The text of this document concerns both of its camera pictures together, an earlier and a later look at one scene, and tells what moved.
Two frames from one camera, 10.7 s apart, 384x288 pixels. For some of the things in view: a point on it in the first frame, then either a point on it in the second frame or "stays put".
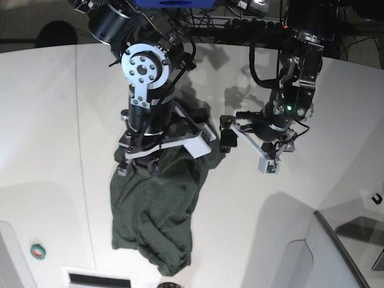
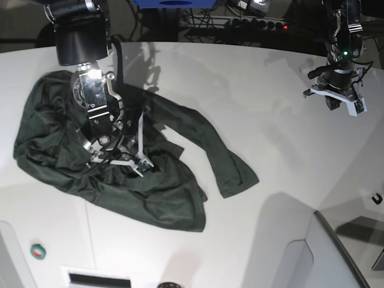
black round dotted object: [168, 285] stays put
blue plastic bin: [176, 4] stays put
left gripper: [147, 131] → [98, 136]
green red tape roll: [38, 251] stays put
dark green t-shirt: [152, 198] → [109, 150]
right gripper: [272, 133] → [338, 82]
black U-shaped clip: [380, 200] stays put
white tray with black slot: [80, 277] stays put
